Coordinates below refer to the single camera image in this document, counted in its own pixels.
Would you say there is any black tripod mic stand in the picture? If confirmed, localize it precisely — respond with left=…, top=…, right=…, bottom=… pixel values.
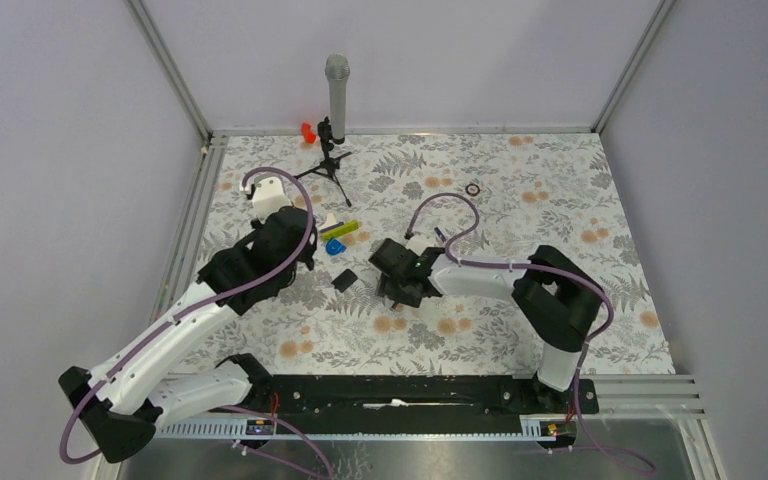
left=294, top=117, right=352, bottom=207

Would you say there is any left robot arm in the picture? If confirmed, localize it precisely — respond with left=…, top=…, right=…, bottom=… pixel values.
left=58, top=206, right=316, bottom=464

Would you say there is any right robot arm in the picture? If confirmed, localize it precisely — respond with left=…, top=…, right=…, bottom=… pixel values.
left=370, top=239, right=613, bottom=412

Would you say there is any white purple block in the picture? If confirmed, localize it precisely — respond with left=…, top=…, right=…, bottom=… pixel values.
left=318, top=213, right=341, bottom=233

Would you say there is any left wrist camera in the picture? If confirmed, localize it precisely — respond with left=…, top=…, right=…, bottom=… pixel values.
left=240, top=176, right=292, bottom=221

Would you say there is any black battery cover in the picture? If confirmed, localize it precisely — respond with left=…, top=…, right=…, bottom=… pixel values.
left=332, top=269, right=358, bottom=293

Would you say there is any floral table mat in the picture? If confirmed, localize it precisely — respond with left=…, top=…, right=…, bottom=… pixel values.
left=175, top=134, right=675, bottom=375

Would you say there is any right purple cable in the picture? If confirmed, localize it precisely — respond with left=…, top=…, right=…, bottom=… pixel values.
left=405, top=192, right=616, bottom=352

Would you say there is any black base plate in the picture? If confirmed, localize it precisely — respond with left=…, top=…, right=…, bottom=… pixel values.
left=241, top=375, right=600, bottom=435

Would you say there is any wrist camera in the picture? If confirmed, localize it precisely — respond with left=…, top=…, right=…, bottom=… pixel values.
left=240, top=176, right=292, bottom=221
left=405, top=235, right=436, bottom=256

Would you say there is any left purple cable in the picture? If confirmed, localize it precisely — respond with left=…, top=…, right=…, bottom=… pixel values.
left=59, top=166, right=317, bottom=465

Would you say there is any purple cable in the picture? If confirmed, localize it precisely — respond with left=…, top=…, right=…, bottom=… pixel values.
left=59, top=166, right=317, bottom=465
left=405, top=192, right=616, bottom=352

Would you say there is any grey microphone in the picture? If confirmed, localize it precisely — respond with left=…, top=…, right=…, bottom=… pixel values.
left=325, top=53, right=350, bottom=144

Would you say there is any blue plastic piece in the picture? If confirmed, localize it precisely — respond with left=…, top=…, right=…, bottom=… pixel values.
left=325, top=238, right=347, bottom=256

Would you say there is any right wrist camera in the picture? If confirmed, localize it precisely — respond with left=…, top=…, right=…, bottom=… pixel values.
left=405, top=235, right=436, bottom=256

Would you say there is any orange plastic piece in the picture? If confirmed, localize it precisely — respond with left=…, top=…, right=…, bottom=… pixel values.
left=300, top=122, right=318, bottom=145

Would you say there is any green yellow block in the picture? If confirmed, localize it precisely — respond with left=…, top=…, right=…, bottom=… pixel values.
left=320, top=220, right=360, bottom=241

